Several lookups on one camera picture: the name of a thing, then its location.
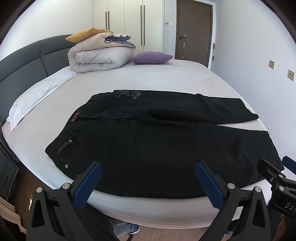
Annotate black denim pants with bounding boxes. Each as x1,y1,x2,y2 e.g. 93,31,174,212
45,90,284,199

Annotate dark bedside cabinet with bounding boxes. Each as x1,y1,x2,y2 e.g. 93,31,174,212
0,150,19,201

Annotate white bed mattress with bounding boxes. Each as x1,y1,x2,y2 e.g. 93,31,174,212
1,58,292,231

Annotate white pillow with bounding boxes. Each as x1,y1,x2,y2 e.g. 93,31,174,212
6,66,78,132

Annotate dark grey padded headboard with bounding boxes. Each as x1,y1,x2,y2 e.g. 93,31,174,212
0,35,74,123

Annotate folded grey beige duvet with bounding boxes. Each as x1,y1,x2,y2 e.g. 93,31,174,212
68,33,135,73

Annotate brown wooden door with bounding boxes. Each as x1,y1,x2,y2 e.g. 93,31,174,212
175,1,213,67

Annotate purple cushion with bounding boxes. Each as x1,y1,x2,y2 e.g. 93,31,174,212
130,51,173,64

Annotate mustard yellow cushion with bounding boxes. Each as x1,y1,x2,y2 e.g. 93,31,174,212
65,27,113,43

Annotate folded blue grey cloth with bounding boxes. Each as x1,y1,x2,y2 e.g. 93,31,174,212
105,34,137,49

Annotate white wardrobe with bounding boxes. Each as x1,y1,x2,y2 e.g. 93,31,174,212
93,0,164,54

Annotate beige wall socket near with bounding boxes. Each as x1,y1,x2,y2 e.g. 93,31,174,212
287,69,295,81

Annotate beige wall socket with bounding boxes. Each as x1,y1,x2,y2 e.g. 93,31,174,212
287,69,295,81
269,60,275,69

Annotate beige wall socket far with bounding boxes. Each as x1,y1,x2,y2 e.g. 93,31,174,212
269,60,275,69

